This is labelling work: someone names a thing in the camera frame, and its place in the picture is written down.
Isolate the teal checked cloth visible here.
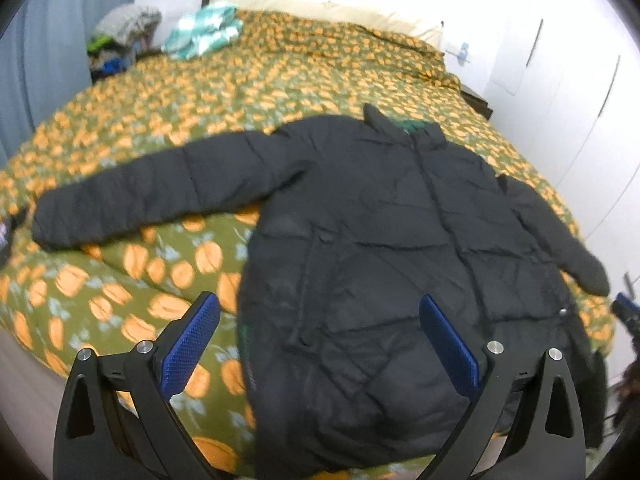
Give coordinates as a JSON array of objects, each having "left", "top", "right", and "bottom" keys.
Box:
[{"left": 162, "top": 2, "right": 244, "bottom": 60}]

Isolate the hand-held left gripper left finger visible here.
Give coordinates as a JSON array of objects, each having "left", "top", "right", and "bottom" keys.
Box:
[{"left": 52, "top": 291, "right": 222, "bottom": 480}]

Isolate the beige mattress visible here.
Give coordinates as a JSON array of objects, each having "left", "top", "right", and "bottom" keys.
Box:
[{"left": 0, "top": 330, "right": 71, "bottom": 441}]

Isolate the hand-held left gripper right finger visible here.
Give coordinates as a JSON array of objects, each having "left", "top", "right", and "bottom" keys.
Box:
[{"left": 415, "top": 294, "right": 587, "bottom": 480}]

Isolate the blue-grey curtain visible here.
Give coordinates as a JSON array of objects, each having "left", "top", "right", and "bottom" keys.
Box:
[{"left": 0, "top": 0, "right": 138, "bottom": 161}]

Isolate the cream pillow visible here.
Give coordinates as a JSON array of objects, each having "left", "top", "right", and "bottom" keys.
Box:
[{"left": 210, "top": 0, "right": 445, "bottom": 51}]

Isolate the wall socket with blue plug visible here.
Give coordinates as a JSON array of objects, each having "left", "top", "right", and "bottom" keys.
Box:
[{"left": 447, "top": 40, "right": 473, "bottom": 66}]

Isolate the black puffer jacket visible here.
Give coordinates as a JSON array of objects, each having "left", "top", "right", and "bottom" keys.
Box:
[{"left": 31, "top": 104, "right": 612, "bottom": 476}]

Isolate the dark nightstand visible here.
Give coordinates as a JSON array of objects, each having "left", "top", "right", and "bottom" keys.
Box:
[{"left": 460, "top": 84, "right": 496, "bottom": 121}]

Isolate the small dark purple-printed object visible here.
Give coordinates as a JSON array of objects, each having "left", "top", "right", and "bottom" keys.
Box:
[{"left": 0, "top": 212, "right": 21, "bottom": 266}]

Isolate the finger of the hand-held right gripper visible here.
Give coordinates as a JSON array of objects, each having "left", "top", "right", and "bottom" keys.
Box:
[{"left": 612, "top": 292, "right": 640, "bottom": 331}]

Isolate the pile of clothes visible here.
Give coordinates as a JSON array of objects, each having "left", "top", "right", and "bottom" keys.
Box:
[{"left": 87, "top": 4, "right": 163, "bottom": 81}]

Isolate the orange floral blanket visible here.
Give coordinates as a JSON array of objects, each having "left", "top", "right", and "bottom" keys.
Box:
[{"left": 0, "top": 7, "right": 616, "bottom": 480}]

